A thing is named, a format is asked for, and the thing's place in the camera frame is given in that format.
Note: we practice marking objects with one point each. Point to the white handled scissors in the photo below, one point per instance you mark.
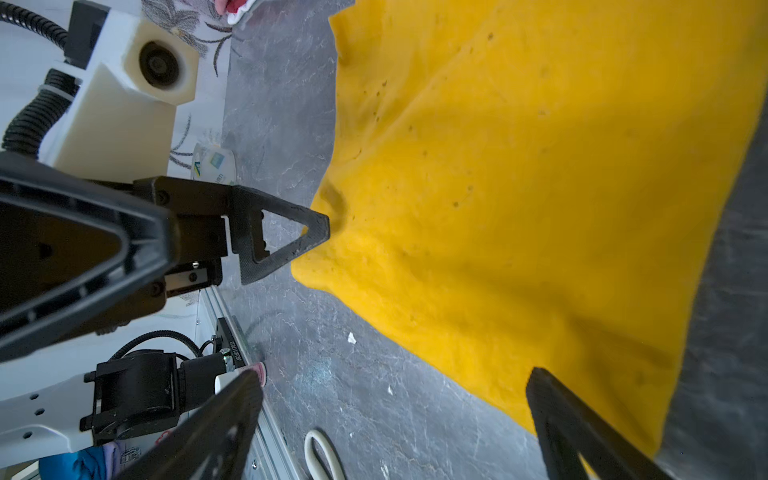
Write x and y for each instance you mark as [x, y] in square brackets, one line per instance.
[320, 457]

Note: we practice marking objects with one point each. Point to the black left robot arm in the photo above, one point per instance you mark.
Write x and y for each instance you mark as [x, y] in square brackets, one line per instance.
[134, 393]

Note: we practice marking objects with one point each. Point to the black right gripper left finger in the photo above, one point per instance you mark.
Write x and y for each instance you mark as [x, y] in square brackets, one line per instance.
[215, 442]

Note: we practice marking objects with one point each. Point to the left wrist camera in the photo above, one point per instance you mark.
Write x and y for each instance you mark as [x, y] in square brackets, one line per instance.
[132, 76]

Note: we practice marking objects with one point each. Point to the yellow t shirt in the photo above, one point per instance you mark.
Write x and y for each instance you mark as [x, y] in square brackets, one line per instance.
[522, 184]

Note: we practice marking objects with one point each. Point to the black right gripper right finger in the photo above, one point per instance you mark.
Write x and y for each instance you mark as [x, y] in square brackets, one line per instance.
[572, 437]

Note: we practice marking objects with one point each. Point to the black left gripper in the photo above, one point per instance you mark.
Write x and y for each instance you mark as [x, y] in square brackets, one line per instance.
[79, 258]

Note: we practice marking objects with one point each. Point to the folded red t shirt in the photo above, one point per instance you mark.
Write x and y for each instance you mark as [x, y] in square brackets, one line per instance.
[233, 10]

